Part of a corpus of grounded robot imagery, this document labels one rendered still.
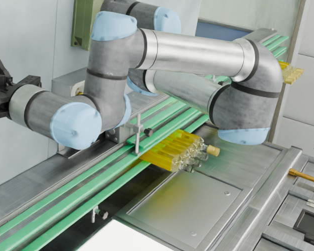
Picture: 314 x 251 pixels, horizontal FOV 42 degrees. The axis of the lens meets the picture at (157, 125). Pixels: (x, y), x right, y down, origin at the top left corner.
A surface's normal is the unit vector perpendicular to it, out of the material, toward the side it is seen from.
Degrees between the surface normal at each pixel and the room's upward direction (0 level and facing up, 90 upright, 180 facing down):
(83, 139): 0
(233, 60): 27
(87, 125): 0
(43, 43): 0
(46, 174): 90
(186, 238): 90
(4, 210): 90
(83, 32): 90
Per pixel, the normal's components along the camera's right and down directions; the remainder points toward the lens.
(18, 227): 0.07, -0.88
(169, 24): 0.84, 0.21
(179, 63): 0.38, 0.72
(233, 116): -0.72, 0.07
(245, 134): -0.09, 0.34
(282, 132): -0.54, 0.36
